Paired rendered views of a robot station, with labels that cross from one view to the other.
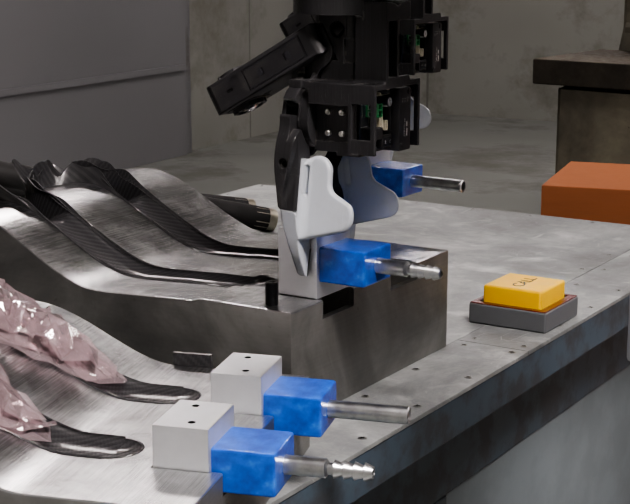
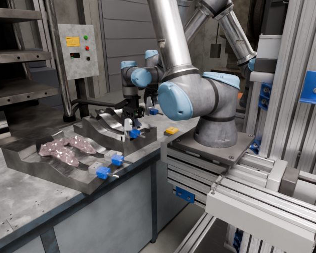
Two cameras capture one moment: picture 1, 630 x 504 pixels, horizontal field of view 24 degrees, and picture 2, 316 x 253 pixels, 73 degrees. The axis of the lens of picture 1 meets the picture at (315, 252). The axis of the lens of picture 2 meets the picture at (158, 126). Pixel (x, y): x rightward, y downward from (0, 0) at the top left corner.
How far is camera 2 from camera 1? 39 cm
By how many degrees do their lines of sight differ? 13
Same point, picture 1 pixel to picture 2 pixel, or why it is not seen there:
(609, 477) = not seen: hidden behind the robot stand
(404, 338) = (147, 140)
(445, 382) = (152, 148)
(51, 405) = (81, 158)
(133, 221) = (112, 119)
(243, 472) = (100, 175)
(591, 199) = not seen: hidden behind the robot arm
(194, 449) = (94, 171)
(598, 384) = not seen: hidden behind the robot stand
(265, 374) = (112, 155)
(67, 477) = (76, 174)
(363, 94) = (132, 111)
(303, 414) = (116, 162)
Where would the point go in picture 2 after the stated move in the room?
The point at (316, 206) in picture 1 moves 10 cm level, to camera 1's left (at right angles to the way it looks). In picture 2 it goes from (127, 126) to (108, 125)
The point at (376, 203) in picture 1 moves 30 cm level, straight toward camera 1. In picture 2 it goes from (139, 124) to (118, 152)
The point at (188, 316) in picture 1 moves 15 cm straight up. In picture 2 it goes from (111, 139) to (108, 113)
